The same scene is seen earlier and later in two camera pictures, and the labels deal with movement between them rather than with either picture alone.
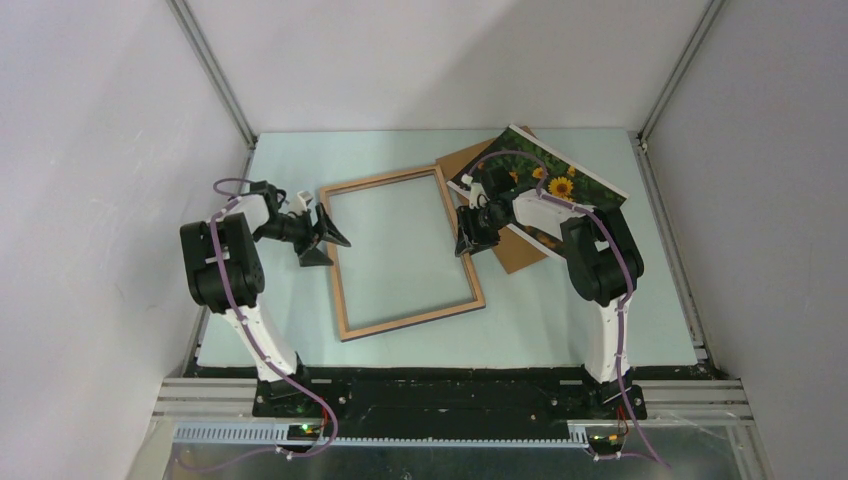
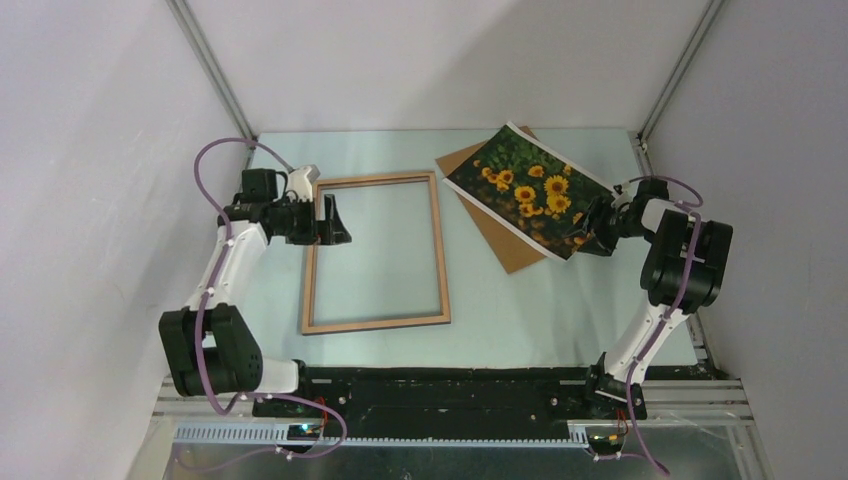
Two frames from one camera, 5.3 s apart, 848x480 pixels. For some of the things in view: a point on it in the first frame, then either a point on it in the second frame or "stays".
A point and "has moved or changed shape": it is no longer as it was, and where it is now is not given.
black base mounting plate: (445, 402) stays
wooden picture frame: (345, 332) has moved or changed shape
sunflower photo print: (534, 166) stays
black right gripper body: (481, 223) -> (616, 225)
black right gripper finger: (467, 243) -> (594, 220)
